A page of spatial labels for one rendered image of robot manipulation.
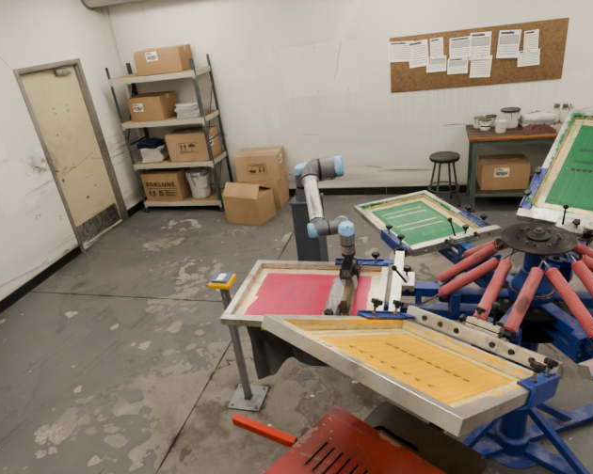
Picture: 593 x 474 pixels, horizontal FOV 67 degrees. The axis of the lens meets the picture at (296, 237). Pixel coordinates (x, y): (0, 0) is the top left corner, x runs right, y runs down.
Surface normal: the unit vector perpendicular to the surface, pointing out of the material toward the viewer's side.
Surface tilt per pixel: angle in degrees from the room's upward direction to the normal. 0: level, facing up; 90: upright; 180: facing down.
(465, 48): 88
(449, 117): 90
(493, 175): 89
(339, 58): 90
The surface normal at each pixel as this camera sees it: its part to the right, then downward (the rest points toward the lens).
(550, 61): -0.25, 0.46
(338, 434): -0.12, -0.89
